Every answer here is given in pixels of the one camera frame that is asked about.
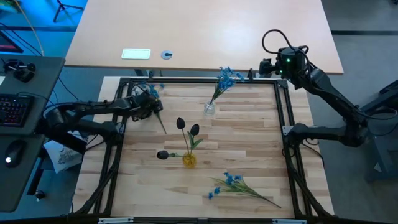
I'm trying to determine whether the yellow embossed glass vase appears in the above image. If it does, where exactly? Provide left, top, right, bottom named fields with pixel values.
left=182, top=152, right=198, bottom=169

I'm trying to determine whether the light wooden desk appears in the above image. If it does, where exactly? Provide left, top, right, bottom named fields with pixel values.
left=63, top=0, right=345, bottom=76

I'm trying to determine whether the black backlit keyboard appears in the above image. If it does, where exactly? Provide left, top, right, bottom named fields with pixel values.
left=0, top=93, right=35, bottom=128

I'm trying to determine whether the dark grey side desk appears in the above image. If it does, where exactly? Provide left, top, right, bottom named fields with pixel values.
left=0, top=54, right=67, bottom=213

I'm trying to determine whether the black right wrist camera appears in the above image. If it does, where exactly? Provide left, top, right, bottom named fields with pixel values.
left=279, top=47, right=298, bottom=68

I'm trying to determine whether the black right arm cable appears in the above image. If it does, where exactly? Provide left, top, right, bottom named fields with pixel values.
left=261, top=29, right=310, bottom=65

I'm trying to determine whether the black computer mouse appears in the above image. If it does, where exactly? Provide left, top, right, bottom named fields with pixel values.
left=4, top=139, right=28, bottom=169

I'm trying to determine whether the silver frame hinge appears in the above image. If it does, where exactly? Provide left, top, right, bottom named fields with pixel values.
left=97, top=217, right=135, bottom=224
left=271, top=218, right=308, bottom=224

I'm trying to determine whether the black artificial tulip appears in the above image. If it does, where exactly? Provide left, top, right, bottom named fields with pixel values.
left=155, top=149, right=188, bottom=161
left=175, top=116, right=191, bottom=157
left=187, top=123, right=204, bottom=157

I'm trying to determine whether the patterned white bag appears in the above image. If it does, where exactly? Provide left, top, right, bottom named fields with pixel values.
left=42, top=130, right=84, bottom=174

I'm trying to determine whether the blue artificial flower sprig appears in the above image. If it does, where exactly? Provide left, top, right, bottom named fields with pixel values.
left=137, top=81, right=168, bottom=136
left=208, top=65, right=246, bottom=107
left=207, top=171, right=282, bottom=209

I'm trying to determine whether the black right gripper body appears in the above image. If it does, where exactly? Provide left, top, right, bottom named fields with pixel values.
left=275, top=45, right=308, bottom=81

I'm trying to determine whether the black desk clamp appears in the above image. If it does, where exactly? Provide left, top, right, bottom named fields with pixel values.
left=2, top=58, right=37, bottom=83

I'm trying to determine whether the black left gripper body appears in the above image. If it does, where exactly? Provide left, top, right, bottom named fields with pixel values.
left=130, top=92, right=158, bottom=122

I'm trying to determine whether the black tripod stand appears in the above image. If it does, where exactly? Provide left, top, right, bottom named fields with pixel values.
left=52, top=0, right=85, bottom=23

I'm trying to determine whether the red-edged dark screen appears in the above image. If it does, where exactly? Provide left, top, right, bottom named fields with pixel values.
left=0, top=30, right=24, bottom=54

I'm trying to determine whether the white rectangular desk plate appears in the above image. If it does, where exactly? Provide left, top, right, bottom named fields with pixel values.
left=121, top=48, right=152, bottom=60

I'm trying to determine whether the clear glass vase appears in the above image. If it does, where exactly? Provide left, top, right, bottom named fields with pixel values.
left=203, top=100, right=217, bottom=117

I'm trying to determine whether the black aluminium table frame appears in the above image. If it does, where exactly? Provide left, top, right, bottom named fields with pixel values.
left=72, top=75, right=336, bottom=224

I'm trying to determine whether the yellow cable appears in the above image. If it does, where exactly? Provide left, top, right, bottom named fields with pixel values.
left=12, top=0, right=45, bottom=57

